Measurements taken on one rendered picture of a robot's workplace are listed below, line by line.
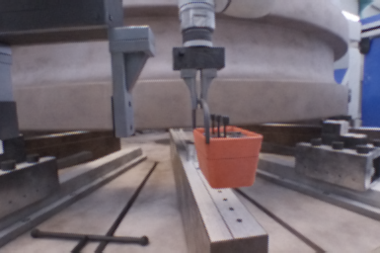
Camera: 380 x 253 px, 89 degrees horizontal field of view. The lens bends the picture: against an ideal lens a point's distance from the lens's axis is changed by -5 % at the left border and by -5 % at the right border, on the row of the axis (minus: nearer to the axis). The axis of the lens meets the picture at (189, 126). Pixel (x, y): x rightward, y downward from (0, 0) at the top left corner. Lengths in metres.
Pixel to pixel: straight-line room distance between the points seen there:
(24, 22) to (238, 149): 0.41
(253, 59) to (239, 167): 1.08
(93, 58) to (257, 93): 1.02
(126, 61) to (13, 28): 0.10
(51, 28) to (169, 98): 0.95
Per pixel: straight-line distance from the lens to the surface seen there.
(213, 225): 0.57
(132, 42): 0.21
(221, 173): 0.49
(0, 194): 1.36
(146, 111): 1.15
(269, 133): 2.79
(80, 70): 1.46
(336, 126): 1.65
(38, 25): 0.24
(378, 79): 5.79
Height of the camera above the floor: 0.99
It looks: 7 degrees down
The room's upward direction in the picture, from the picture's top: 2 degrees counter-clockwise
